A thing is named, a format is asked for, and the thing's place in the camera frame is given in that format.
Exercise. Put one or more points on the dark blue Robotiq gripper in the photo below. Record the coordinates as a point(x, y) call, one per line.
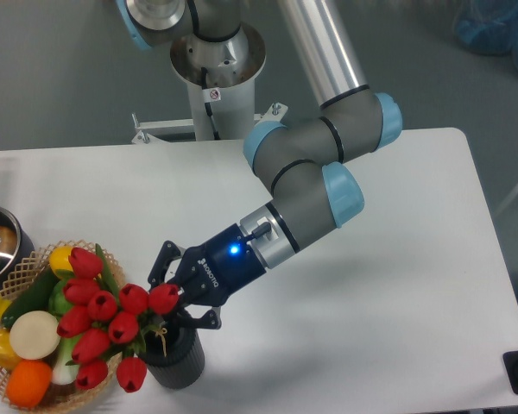
point(208, 274)

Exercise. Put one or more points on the yellow bell pepper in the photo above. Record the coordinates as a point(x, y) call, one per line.
point(9, 359)

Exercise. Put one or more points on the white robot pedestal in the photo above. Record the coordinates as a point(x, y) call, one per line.
point(220, 80)

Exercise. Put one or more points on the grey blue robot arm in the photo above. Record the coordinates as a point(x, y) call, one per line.
point(303, 168)

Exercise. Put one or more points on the orange fruit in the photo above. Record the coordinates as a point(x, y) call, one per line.
point(28, 383)

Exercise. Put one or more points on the dark grey ribbed vase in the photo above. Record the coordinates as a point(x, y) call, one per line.
point(175, 359)

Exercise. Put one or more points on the green bok choy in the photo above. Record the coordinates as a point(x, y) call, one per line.
point(63, 374)

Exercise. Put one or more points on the red tulip bouquet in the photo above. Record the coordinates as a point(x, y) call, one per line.
point(111, 318)

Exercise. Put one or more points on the woven wicker basket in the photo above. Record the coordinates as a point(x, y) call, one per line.
point(57, 399)

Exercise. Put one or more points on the yellow squash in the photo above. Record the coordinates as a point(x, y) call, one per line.
point(59, 259)

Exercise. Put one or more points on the green cucumber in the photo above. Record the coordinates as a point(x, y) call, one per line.
point(34, 298)

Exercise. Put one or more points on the blue plastic bag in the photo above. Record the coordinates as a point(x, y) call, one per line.
point(488, 27)

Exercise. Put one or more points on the beige round disc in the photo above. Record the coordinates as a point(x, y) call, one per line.
point(33, 335)

